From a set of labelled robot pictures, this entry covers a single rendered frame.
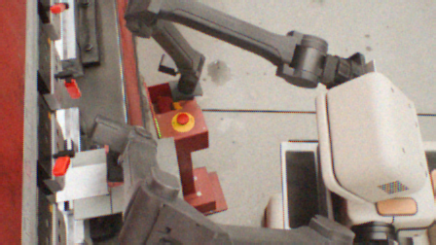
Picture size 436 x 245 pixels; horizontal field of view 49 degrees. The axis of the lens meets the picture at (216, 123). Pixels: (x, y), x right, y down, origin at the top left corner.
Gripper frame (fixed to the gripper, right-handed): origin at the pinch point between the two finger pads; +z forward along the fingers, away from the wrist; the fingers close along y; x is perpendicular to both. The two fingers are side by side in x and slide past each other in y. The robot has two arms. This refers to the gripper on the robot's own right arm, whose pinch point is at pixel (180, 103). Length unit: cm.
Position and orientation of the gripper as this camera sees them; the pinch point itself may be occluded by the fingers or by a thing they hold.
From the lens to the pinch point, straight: 161.5
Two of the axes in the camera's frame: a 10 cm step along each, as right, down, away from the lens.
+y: -9.3, 1.1, -3.6
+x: 2.8, 8.4, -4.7
